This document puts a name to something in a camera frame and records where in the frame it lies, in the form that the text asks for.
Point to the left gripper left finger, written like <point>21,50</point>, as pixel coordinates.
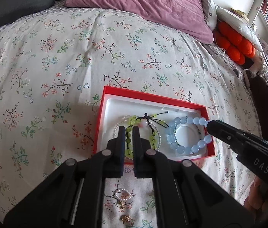
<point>72,195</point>

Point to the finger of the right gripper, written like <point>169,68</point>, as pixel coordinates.
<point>228,134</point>

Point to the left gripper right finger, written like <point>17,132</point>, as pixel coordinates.
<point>184,195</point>

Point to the gold charm earring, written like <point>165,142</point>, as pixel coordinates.
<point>126,219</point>
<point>121,205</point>

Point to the red jewelry box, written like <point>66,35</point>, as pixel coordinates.
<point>173,127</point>

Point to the right hand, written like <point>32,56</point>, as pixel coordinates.
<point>254,200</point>

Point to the orange knot cushion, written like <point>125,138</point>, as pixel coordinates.
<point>236,46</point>

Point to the white quilted cushion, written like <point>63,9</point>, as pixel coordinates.
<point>239,26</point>

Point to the floral bed quilt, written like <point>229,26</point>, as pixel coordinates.
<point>53,68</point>

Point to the white printed pillow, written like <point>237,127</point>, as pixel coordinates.
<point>210,15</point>

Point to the purple pillow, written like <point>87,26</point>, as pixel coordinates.
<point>184,15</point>

